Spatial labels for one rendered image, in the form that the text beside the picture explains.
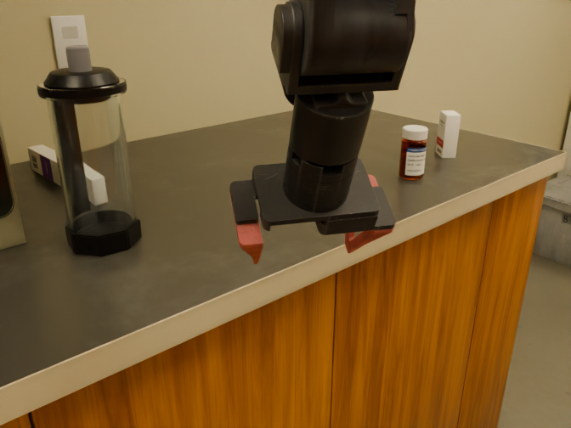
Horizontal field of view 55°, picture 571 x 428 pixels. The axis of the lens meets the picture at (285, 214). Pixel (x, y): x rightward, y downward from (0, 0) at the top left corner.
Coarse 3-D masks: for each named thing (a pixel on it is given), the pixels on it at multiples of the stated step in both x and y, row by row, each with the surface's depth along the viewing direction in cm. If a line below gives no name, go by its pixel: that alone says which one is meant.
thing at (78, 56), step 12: (72, 48) 67; (84, 48) 68; (72, 60) 68; (84, 60) 68; (60, 72) 68; (72, 72) 68; (84, 72) 68; (96, 72) 68; (108, 72) 69; (48, 84) 67; (60, 84) 66; (72, 84) 66; (84, 84) 66; (96, 84) 67; (108, 84) 68
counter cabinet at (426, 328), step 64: (512, 192) 114; (384, 256) 90; (448, 256) 105; (512, 256) 124; (256, 320) 75; (320, 320) 84; (384, 320) 96; (448, 320) 113; (512, 320) 136; (128, 384) 64; (192, 384) 70; (256, 384) 79; (320, 384) 89; (384, 384) 103; (448, 384) 122
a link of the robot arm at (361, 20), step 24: (312, 0) 32; (336, 0) 33; (360, 0) 33; (384, 0) 33; (408, 0) 33; (312, 24) 32; (336, 24) 33; (360, 24) 33; (384, 24) 33; (408, 24) 33; (312, 48) 33; (336, 48) 33; (360, 48) 34; (384, 48) 34; (408, 48) 34; (312, 72) 35; (336, 72) 35; (360, 72) 36; (384, 72) 37
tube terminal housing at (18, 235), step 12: (0, 120) 71; (0, 132) 71; (12, 180) 74; (12, 192) 75; (12, 216) 76; (0, 228) 75; (12, 228) 76; (0, 240) 76; (12, 240) 77; (24, 240) 78
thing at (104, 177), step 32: (64, 128) 68; (96, 128) 68; (64, 160) 70; (96, 160) 70; (128, 160) 75; (64, 192) 73; (96, 192) 71; (128, 192) 75; (96, 224) 73; (128, 224) 76
